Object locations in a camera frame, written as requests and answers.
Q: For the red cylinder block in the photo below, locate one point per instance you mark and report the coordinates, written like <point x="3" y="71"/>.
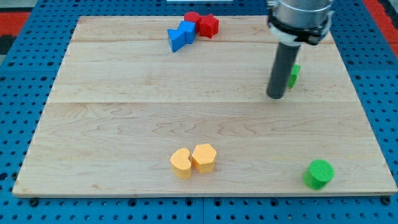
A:
<point x="193" y="17"/>

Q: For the green cylinder block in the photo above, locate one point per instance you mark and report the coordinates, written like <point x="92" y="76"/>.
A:
<point x="318" y="174"/>

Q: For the yellow heart block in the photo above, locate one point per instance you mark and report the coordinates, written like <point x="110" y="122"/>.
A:
<point x="181" y="163"/>

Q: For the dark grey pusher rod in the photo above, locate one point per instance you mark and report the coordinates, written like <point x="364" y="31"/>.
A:
<point x="283" y="64"/>

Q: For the red star block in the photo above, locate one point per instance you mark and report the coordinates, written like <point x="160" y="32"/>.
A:
<point x="209" y="26"/>

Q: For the blue triangle block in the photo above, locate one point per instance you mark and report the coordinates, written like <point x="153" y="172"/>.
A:
<point x="176" y="39"/>

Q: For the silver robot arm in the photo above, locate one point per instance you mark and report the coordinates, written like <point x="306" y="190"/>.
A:
<point x="295" y="22"/>

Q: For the blue cube block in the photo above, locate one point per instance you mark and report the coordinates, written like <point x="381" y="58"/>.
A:
<point x="189" y="29"/>

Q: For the wooden board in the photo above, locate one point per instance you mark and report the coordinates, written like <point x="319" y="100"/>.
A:
<point x="122" y="103"/>

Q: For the green star block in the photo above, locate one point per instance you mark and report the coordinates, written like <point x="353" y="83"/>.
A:
<point x="293" y="76"/>

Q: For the yellow hexagon block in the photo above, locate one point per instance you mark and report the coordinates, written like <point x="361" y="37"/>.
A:
<point x="203" y="158"/>

